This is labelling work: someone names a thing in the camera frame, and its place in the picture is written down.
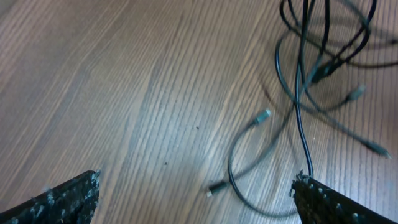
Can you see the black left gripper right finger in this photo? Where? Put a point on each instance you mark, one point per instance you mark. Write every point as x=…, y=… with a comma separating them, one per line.
x=317, y=203

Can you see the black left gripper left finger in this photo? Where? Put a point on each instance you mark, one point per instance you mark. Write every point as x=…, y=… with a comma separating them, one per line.
x=73, y=201

